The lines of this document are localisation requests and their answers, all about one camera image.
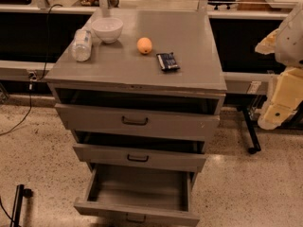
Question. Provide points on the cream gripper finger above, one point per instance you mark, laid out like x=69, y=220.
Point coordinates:
x=284, y=95
x=268, y=44

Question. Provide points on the grey bottom drawer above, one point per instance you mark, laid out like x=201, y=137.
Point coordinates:
x=139, y=195

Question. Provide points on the grey drawer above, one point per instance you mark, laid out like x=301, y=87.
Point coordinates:
x=182, y=126
x=136, y=157
x=139, y=195

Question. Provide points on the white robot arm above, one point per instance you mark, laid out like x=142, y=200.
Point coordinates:
x=289, y=40

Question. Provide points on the grey drawer cabinet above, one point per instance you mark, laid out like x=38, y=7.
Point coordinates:
x=119, y=76

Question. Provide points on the grey top drawer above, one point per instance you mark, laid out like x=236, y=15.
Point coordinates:
x=182, y=126

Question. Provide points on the grey middle drawer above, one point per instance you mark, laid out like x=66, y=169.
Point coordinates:
x=136, y=157

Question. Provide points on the black table leg right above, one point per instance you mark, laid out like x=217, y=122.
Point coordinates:
x=256, y=146

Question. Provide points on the dark blue snack packet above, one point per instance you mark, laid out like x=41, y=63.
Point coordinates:
x=167, y=62

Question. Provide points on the orange fruit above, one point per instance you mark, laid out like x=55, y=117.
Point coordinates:
x=144, y=45

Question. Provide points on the white bowl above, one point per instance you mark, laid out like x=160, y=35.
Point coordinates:
x=107, y=29

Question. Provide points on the clear plastic bottle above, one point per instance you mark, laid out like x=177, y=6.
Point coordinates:
x=82, y=45

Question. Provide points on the black stand leg left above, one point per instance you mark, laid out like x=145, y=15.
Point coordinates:
x=20, y=194

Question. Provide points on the grey barrier rail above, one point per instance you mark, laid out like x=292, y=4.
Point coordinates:
x=23, y=70

